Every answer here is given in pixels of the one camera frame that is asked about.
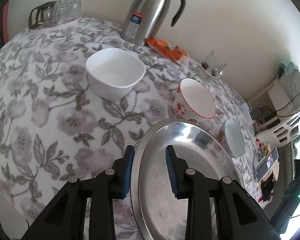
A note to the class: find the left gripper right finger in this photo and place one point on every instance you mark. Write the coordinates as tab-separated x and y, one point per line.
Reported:
238	216

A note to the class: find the orange snack packet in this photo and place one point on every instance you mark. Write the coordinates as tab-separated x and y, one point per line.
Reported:
163	48

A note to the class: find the stainless steel thermos jug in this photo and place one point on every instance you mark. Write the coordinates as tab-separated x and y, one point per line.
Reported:
144	19

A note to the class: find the clear drinking glass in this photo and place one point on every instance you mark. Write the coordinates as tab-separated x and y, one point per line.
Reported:
74	9
61	12

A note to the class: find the strawberry pattern red-rimmed bowl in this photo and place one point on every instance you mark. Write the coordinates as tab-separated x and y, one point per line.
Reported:
193	102

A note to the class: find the smartphone on stand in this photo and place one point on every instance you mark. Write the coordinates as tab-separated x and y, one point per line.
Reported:
267	166

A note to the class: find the pale blue ceramic bowl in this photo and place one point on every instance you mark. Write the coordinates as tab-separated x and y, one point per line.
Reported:
231	139

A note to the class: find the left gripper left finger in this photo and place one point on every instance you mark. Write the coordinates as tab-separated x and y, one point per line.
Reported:
64	216

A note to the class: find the stainless steel round plate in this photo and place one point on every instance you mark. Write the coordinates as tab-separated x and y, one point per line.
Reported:
158	214

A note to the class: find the white square bowl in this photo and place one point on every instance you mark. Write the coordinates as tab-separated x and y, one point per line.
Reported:
112	73

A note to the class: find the floral grey tablecloth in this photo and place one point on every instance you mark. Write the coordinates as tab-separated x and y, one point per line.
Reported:
53	126

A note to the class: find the clear glass mug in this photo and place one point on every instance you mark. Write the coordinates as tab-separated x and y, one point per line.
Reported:
213	67

